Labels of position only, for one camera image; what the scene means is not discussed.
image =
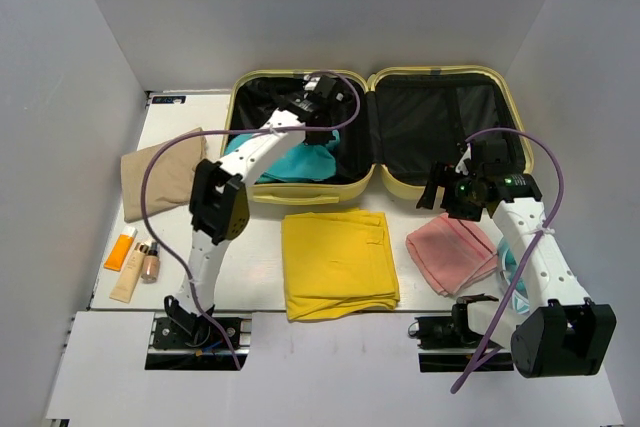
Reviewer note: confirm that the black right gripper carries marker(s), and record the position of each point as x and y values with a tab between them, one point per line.
465	212

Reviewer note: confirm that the foundation bottle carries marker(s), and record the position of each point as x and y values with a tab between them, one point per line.
151	264

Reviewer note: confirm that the yellow hard-shell suitcase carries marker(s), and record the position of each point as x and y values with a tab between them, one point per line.
410	117

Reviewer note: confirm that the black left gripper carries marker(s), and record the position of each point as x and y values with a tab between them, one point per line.
317	137

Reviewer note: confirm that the orange sunscreen tube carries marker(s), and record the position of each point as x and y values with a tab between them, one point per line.
118	254

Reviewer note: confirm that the yellow garment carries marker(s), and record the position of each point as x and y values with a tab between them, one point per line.
336	264

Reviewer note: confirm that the teal garment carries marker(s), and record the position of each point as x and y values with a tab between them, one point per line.
304	164

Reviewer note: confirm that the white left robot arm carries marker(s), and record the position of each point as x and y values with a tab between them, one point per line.
219	202

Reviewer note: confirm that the blue table label sticker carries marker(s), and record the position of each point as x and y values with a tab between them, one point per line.
168	99

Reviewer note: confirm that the teal cat-ear headphones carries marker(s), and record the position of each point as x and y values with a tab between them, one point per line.
507	267

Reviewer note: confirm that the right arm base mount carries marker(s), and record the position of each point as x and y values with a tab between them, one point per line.
441	348

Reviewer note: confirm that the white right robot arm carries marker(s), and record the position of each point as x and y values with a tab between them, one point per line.
564	333

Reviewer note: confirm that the beige cosmetic tube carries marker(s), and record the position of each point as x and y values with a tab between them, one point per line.
127	281

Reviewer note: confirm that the beige garment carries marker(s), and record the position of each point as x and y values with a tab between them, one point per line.
170	182

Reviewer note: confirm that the pink towel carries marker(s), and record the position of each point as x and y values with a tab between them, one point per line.
451	254

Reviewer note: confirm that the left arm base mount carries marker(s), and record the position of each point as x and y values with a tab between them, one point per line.
170	348

